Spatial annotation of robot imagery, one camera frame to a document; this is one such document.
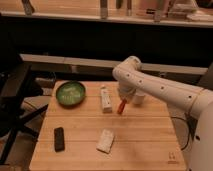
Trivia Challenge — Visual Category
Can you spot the black cable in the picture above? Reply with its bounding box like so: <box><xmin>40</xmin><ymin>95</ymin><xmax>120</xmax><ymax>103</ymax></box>
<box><xmin>171</xmin><ymin>115</ymin><xmax>192</xmax><ymax>152</ymax></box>

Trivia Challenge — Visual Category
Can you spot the white tube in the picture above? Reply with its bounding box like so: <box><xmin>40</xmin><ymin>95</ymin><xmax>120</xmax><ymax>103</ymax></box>
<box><xmin>100</xmin><ymin>85</ymin><xmax>112</xmax><ymax>113</ymax></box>

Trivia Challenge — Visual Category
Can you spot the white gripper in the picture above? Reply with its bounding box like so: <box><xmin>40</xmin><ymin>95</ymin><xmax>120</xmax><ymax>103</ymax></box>
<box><xmin>118</xmin><ymin>84</ymin><xmax>135</xmax><ymax>104</ymax></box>

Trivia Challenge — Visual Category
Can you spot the white sponge block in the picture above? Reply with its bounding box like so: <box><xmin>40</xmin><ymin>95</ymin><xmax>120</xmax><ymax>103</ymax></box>
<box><xmin>96</xmin><ymin>129</ymin><xmax>115</xmax><ymax>154</ymax></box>

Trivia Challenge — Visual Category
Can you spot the orange red pepper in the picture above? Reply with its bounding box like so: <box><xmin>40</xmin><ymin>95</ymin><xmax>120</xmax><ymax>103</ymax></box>
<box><xmin>117</xmin><ymin>99</ymin><xmax>127</xmax><ymax>114</ymax></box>

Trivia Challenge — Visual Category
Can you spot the grey robot base column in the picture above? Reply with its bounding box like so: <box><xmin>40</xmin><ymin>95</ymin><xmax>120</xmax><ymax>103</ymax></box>
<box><xmin>198</xmin><ymin>62</ymin><xmax>213</xmax><ymax>90</ymax></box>

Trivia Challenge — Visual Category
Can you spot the black rectangular remote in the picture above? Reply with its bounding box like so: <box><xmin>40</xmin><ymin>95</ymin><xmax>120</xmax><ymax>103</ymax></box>
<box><xmin>54</xmin><ymin>127</ymin><xmax>65</xmax><ymax>152</ymax></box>

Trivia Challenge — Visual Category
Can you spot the white paper cup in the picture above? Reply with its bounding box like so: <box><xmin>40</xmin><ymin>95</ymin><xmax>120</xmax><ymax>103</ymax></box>
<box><xmin>132</xmin><ymin>90</ymin><xmax>146</xmax><ymax>105</ymax></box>

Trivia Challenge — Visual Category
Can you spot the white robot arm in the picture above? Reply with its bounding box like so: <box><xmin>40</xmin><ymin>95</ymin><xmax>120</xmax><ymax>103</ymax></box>
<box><xmin>112</xmin><ymin>56</ymin><xmax>213</xmax><ymax>171</ymax></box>

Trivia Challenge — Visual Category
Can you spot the green ceramic bowl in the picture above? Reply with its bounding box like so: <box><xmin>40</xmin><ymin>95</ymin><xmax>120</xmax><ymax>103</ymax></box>
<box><xmin>56</xmin><ymin>81</ymin><xmax>86</xmax><ymax>107</ymax></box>

